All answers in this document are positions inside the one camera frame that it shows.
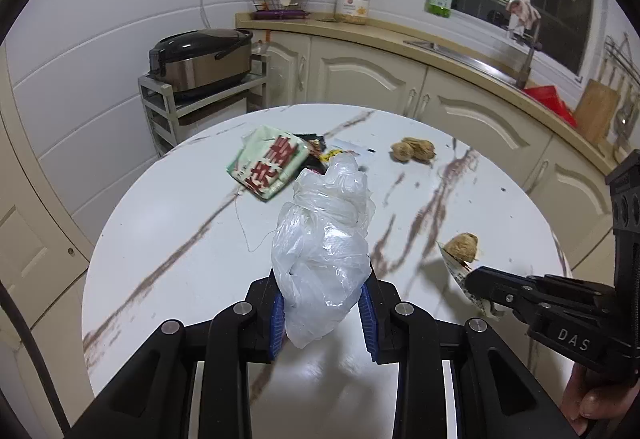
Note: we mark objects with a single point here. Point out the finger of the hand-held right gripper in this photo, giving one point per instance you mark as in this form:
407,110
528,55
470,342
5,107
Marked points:
570,288
500,291

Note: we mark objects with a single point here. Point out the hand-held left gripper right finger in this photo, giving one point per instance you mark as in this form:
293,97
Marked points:
367,321

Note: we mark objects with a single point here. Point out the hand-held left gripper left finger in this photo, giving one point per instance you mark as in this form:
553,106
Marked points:
277,324

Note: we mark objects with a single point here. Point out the white torn wrapper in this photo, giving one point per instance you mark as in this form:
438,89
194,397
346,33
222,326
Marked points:
457,275

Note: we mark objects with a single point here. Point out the translucent white plastic bag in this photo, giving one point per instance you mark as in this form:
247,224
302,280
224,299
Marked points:
320,259

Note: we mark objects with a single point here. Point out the yellow snack wrapper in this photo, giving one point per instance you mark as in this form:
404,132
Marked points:
331,157

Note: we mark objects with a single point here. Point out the person's right hand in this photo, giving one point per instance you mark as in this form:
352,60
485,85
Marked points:
590,399

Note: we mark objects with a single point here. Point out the single brown walnut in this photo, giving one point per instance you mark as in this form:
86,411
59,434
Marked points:
462,246

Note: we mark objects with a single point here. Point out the green snack packet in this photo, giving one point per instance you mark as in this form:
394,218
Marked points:
265,164

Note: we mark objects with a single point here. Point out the wooden cutting board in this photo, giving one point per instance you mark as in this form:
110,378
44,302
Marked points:
597,111

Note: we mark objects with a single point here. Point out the hanging metal spatula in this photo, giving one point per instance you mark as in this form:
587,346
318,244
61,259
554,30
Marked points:
622,116

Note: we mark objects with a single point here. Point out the black snack wrapper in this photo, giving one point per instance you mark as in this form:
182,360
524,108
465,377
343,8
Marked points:
315,145

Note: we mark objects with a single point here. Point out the red basin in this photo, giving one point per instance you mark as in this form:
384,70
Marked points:
550,103

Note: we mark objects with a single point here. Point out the metal faucet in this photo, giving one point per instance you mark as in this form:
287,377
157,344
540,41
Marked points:
527,64

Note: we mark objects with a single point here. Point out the grey storage rack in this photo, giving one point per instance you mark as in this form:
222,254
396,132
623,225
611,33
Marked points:
160,119

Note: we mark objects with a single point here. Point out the round white marble table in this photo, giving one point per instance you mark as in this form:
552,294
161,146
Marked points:
370,74

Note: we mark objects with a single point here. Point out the steel sink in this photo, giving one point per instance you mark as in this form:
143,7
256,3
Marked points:
450,48

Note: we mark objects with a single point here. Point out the cream door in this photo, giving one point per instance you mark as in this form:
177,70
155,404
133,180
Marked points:
30,244

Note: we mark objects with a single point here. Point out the rice cooker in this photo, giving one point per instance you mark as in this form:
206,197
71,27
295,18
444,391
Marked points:
200,64

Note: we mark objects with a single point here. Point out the beige kitchen countertop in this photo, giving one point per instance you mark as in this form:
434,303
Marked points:
390,33

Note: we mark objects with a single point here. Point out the large clear plastic jar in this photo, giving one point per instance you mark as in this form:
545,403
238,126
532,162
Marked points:
351,4

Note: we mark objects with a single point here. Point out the metal utensil rail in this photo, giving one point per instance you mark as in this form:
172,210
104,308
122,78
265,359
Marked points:
625,64

